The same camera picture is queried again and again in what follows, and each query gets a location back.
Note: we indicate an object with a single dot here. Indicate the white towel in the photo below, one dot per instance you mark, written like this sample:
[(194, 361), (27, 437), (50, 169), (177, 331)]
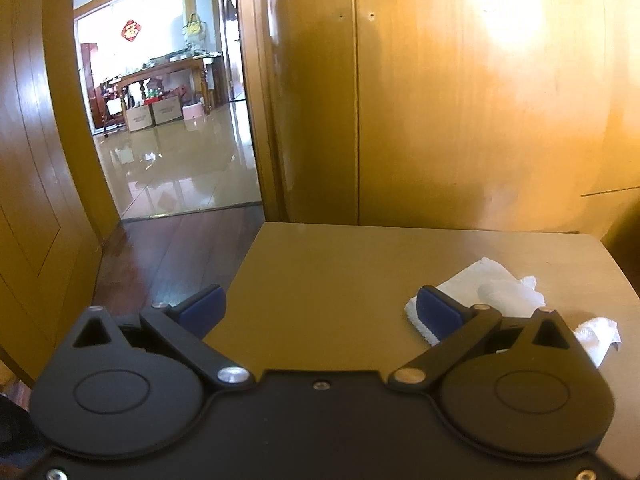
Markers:
[(482, 280)]

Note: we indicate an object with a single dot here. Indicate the yellow handbag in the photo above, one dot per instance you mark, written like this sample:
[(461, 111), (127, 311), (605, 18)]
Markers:
[(194, 29)]

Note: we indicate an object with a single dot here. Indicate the large window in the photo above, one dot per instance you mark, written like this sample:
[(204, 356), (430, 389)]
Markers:
[(150, 20)]

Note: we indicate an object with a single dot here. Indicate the wooden door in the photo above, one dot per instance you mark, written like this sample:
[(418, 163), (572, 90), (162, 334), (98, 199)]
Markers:
[(40, 160)]

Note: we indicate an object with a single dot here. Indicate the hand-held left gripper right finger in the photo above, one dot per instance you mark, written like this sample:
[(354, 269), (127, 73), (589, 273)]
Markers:
[(436, 314)]

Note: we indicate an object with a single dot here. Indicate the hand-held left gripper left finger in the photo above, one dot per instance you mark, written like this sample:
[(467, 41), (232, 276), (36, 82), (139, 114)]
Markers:
[(206, 309)]

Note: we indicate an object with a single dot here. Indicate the wooden wardrobe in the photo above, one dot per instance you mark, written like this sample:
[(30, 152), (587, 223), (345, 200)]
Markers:
[(450, 110)]

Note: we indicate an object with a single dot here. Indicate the red window decoration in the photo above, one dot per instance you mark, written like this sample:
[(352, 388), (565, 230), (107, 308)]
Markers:
[(130, 30)]

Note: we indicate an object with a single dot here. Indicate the pink stool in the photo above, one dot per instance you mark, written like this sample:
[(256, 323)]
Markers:
[(193, 111)]

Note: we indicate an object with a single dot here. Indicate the long wooden table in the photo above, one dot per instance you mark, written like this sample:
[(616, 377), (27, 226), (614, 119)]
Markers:
[(165, 66)]

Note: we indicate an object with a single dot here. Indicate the cardboard box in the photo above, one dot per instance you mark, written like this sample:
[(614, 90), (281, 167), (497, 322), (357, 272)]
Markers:
[(140, 119), (167, 111)]

